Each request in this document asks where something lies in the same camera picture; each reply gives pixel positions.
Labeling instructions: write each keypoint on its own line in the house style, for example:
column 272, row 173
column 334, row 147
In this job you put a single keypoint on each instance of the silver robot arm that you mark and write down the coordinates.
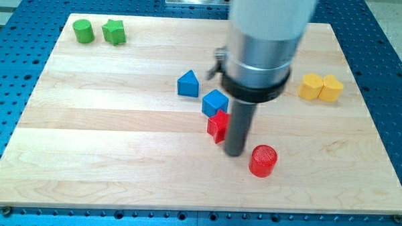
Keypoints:
column 263, row 36

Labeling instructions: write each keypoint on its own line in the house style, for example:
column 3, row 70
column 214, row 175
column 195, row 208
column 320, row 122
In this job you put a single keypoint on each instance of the blue triangle block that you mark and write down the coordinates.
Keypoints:
column 188, row 85

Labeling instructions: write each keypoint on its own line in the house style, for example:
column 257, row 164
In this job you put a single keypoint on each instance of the blue cube block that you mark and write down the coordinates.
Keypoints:
column 213, row 102

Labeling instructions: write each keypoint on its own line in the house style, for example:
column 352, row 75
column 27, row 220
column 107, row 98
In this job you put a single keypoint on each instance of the red star block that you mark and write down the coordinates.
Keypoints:
column 217, row 126

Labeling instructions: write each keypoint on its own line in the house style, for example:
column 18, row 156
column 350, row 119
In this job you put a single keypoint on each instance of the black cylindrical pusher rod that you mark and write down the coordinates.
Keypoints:
column 238, row 128

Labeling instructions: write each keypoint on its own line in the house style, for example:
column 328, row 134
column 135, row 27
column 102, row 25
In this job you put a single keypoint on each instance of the red cylinder block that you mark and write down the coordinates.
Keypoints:
column 263, row 160

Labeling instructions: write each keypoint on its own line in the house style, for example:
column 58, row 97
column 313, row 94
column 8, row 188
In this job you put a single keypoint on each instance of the wooden board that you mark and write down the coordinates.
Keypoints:
column 105, row 128

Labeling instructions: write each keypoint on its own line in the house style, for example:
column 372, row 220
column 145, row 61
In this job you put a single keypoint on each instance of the yellow hexagon block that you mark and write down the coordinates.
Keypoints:
column 310, row 86

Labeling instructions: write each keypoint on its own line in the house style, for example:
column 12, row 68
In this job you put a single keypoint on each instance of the green star block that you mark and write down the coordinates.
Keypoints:
column 114, row 32

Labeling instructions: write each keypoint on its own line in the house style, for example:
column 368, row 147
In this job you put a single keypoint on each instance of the yellow heart block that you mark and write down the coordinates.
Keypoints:
column 331, row 90

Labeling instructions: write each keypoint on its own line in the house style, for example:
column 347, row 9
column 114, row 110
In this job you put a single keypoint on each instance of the green cylinder block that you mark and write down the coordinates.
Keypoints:
column 83, row 31

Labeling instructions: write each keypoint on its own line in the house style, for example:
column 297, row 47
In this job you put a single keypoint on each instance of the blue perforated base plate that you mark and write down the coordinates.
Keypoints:
column 28, row 38

